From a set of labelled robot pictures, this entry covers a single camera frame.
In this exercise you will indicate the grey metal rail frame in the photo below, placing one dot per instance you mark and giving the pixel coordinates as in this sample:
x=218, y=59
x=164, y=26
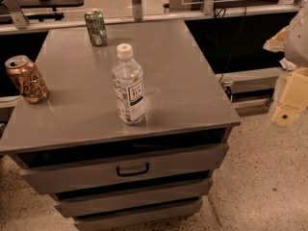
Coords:
x=14, y=20

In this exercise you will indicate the middle grey drawer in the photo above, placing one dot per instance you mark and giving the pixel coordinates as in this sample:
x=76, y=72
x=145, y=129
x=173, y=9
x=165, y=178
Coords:
x=107, y=202

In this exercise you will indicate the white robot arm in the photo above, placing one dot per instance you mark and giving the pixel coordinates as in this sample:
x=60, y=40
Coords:
x=292, y=40

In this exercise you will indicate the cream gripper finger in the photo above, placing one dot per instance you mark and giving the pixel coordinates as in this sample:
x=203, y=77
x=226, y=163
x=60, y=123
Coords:
x=277, y=42
x=293, y=100

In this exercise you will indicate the clear plastic water bottle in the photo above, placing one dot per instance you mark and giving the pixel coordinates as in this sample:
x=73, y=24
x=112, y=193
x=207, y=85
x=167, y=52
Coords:
x=127, y=77

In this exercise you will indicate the black drawer handle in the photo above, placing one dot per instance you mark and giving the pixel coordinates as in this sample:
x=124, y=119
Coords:
x=132, y=171

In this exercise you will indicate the grey drawer cabinet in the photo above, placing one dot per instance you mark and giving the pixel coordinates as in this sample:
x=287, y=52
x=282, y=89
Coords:
x=131, y=132

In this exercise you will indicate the green soda can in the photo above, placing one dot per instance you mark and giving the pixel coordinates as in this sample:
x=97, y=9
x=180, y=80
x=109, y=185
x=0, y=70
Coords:
x=96, y=27

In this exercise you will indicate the grey drawer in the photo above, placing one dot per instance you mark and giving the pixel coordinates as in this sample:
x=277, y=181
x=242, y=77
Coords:
x=186, y=207
x=101, y=172
x=107, y=202

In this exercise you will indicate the top grey drawer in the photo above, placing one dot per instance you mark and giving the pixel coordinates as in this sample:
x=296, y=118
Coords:
x=101, y=172

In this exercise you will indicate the bottom grey drawer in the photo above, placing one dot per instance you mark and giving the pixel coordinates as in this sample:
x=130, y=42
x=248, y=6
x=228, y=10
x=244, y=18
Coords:
x=186, y=207

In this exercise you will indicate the orange soda can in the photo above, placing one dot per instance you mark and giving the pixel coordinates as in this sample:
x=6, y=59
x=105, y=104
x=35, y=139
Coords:
x=26, y=77

